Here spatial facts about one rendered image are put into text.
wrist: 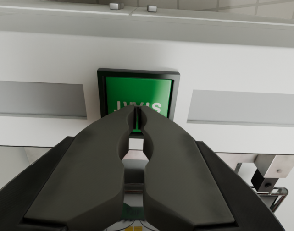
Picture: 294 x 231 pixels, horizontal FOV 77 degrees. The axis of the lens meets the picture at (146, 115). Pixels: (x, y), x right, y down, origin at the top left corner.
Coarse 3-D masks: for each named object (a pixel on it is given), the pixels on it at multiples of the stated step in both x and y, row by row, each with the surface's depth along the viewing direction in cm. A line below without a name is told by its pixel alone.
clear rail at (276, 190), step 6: (126, 186) 28; (132, 186) 29; (138, 186) 29; (252, 186) 30; (138, 192) 29; (258, 192) 29; (264, 192) 29; (270, 192) 29; (276, 192) 29; (282, 192) 29
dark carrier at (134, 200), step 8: (128, 192) 29; (136, 192) 29; (128, 200) 30; (136, 200) 30; (264, 200) 31; (272, 200) 31; (128, 208) 31; (136, 208) 31; (128, 216) 33; (136, 216) 32; (120, 224) 34; (128, 224) 34; (136, 224) 34; (144, 224) 34
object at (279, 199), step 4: (288, 192) 30; (280, 196) 30; (284, 196) 30; (276, 200) 31; (280, 200) 30; (272, 204) 32; (276, 204) 31; (280, 204) 31; (272, 208) 32; (276, 208) 31
